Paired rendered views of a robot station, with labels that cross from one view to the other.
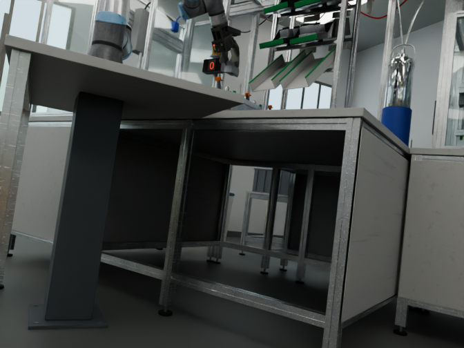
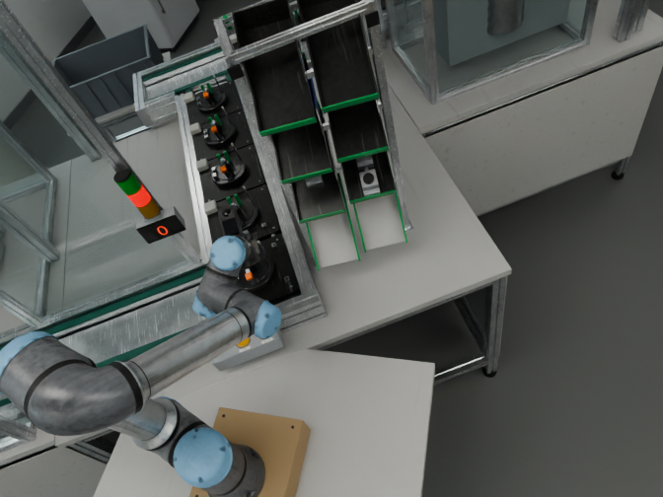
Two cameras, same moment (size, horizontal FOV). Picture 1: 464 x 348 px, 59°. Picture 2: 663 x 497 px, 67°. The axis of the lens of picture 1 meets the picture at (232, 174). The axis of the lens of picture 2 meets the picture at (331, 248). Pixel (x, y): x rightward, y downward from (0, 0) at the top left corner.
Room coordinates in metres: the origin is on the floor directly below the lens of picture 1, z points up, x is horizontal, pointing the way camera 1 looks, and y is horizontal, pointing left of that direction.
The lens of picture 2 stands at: (0.96, 0.43, 2.22)
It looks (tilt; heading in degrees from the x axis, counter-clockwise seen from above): 52 degrees down; 325
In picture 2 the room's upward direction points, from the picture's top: 21 degrees counter-clockwise
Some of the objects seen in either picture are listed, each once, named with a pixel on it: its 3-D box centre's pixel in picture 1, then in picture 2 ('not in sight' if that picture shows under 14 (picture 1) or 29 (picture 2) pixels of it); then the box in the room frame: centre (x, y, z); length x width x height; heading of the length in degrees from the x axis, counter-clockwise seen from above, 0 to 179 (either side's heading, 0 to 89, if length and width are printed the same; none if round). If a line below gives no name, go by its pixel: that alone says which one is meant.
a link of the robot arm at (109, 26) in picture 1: (110, 30); (207, 459); (1.57, 0.55, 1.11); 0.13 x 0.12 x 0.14; 5
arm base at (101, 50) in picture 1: (105, 59); (229, 472); (1.56, 0.55, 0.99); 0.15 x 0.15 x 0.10
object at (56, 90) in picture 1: (112, 99); (256, 465); (1.58, 0.50, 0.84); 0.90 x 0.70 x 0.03; 26
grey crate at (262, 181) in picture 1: (290, 184); (110, 74); (3.97, -0.58, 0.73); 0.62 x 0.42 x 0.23; 55
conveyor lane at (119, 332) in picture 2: not in sight; (176, 310); (2.12, 0.31, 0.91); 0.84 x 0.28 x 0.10; 55
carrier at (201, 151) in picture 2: not in sight; (216, 127); (2.55, -0.35, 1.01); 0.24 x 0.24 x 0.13; 55
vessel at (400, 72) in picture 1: (400, 76); not in sight; (2.25, -0.87, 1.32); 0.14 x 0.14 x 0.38
